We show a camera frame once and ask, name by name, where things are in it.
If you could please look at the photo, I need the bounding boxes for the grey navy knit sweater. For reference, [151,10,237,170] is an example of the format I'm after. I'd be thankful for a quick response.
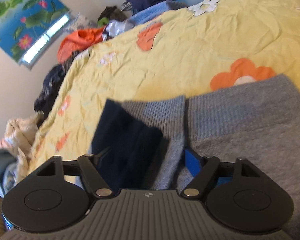
[89,74,300,239]

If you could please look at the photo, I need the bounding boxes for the dark patterned clothes heap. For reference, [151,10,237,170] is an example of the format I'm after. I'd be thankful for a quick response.
[34,50,82,127]

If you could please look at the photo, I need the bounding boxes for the cream fluffy blanket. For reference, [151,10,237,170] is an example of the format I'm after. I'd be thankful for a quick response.
[0,111,44,198]

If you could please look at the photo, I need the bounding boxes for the orange plastic bag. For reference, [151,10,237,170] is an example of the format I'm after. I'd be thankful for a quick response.
[57,27,104,63]

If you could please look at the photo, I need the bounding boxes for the yellow floral bed quilt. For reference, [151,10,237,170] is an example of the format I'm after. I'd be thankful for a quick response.
[29,0,300,171]

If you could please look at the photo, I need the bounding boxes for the lotus print window blind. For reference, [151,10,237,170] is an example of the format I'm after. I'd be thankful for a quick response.
[0,0,71,69]

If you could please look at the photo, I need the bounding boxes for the light blue folded blanket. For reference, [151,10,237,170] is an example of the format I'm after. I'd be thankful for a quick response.
[126,1,188,26]

